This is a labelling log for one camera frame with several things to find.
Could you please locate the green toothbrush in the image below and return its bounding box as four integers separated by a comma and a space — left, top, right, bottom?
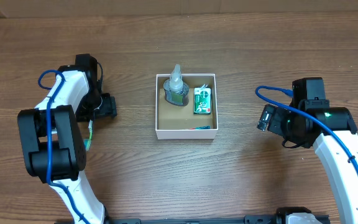
84, 120, 93, 151

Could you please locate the clear purple liquid bottle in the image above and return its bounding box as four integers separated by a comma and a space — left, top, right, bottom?
163, 64, 190, 106

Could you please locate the teal white small tube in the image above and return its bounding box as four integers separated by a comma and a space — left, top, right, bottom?
188, 126, 211, 129

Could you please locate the green white small packet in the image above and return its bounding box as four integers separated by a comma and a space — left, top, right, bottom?
193, 84, 212, 114

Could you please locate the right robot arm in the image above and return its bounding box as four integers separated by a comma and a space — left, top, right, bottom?
255, 77, 358, 223

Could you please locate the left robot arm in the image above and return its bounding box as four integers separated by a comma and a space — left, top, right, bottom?
17, 54, 117, 223

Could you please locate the white cardboard box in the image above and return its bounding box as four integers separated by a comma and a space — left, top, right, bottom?
155, 73, 219, 140

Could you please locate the right blue cable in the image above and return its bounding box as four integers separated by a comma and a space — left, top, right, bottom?
254, 84, 358, 223

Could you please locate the blue cable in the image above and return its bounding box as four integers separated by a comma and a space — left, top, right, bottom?
37, 68, 90, 224
254, 84, 358, 223

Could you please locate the left blue cable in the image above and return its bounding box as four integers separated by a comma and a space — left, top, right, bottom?
37, 68, 90, 224

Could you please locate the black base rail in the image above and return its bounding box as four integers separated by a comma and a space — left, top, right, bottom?
105, 207, 331, 224

